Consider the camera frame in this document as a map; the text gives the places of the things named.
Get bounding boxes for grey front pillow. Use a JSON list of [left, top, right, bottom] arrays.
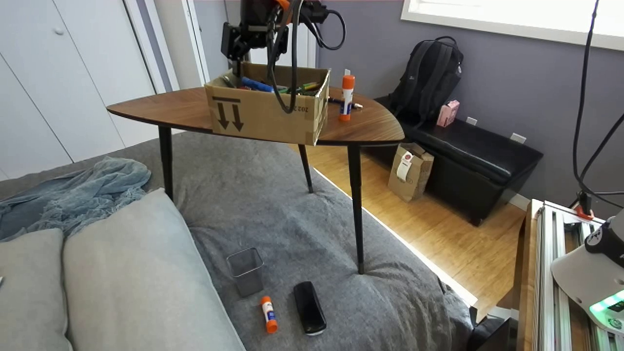
[[62, 192, 243, 351]]

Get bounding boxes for standing glue stick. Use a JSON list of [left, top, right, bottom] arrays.
[[339, 69, 356, 123]]

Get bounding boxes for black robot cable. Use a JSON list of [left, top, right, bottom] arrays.
[[265, 0, 624, 213]]

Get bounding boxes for blue marker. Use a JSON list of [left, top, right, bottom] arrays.
[[239, 77, 272, 92]]

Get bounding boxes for grey rear pillow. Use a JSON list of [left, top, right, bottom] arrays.
[[0, 229, 71, 351]]

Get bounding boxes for wooden side table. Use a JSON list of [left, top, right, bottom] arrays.
[[107, 88, 403, 273]]

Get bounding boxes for grey mesh pen cup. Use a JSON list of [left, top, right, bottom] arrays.
[[227, 248, 263, 297]]

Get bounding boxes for black backpack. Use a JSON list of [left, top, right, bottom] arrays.
[[383, 36, 463, 125]]

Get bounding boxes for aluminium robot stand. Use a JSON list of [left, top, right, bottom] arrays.
[[516, 199, 624, 351]]

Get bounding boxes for cardboard box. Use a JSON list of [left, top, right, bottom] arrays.
[[204, 63, 329, 145]]

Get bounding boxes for pink small bag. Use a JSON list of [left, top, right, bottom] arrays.
[[436, 100, 460, 127]]

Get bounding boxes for brown paper bag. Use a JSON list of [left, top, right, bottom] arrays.
[[387, 143, 434, 201]]

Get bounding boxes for grey pillow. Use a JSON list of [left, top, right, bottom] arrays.
[[0, 229, 71, 351], [62, 192, 243, 351]]

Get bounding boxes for black ottoman bench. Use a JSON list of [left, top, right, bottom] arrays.
[[403, 119, 541, 227]]

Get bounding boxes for markers pile in box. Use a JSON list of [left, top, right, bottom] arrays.
[[220, 77, 317, 94]]

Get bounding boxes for glue stick on bed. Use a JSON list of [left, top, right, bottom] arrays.
[[259, 297, 278, 336]]

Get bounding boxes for blue blanket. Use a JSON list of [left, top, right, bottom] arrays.
[[0, 156, 151, 242]]

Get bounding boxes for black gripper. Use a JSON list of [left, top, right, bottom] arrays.
[[220, 0, 329, 78]]

